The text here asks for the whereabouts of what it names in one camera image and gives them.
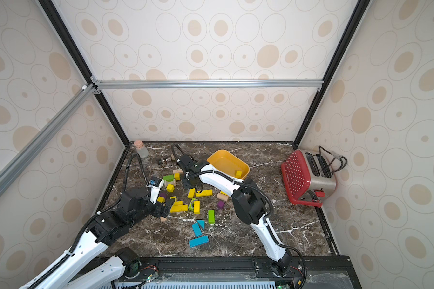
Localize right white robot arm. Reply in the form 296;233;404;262
177;155;306;278

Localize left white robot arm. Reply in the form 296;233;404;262
23;177;172;289

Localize green block arch top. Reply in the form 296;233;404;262
162;175;175;182

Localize purple triangle block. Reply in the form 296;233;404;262
159;191;168;199

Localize dark spice bottle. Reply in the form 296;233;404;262
156;155;176;166

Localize yellow plastic bowl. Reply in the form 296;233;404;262
207;149;250;179

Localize green rainbow arch block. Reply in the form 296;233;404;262
188;198;197;211

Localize natural wood cylinder block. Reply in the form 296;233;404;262
217;193;229;202

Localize green upright block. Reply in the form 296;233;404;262
208;210;215;225

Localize small bottle pink cap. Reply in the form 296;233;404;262
133;140;149;158

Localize small teal triangle block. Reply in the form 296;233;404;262
197;220;205;230

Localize teal parallelogram block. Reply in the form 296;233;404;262
192;223;203;237

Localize teal long block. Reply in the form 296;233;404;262
189;236;209;248

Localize aluminium crossbar rear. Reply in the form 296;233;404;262
95;79;323;89

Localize aluminium crossbar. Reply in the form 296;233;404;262
95;79;323;89
0;84;95;197

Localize silver toaster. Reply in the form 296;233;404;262
300;150;336;202

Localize aluminium crossbar left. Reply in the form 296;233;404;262
0;84;95;197

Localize black toaster cable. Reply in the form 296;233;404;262
318;145;348;175

